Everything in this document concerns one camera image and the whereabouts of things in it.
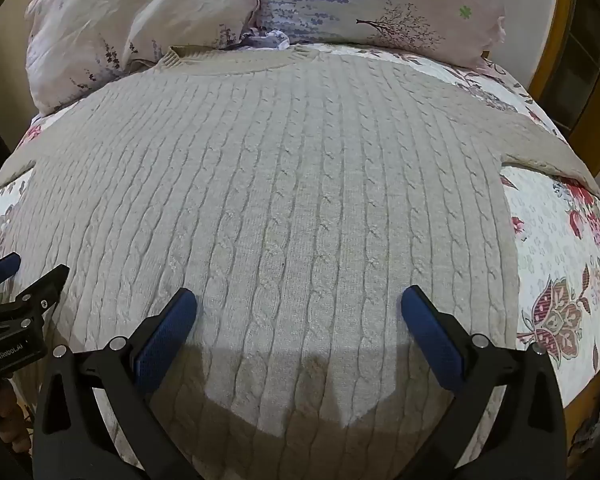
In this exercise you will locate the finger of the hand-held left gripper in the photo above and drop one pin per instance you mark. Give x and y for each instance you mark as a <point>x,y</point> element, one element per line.
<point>37,296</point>
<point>5,266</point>

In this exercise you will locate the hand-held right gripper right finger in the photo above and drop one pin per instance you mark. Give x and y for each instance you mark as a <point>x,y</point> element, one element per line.
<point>432,332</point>

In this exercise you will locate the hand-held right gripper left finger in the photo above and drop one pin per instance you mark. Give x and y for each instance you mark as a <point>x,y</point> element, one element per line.
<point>166,332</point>

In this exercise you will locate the floral quilted bedspread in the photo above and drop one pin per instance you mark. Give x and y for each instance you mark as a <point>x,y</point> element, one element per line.
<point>560,270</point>

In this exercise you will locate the pink floral pillow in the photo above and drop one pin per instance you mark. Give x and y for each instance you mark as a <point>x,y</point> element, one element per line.
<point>380,5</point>
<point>130,25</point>

